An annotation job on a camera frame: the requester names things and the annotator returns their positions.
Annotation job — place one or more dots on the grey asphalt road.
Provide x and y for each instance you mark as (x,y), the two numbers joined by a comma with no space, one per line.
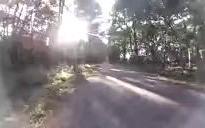
(130,106)

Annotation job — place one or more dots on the leaf-strewn grass verge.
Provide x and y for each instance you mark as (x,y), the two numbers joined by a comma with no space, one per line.
(53,86)

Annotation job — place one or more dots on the wood of tall trees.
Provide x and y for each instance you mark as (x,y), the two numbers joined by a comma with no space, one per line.
(156,33)

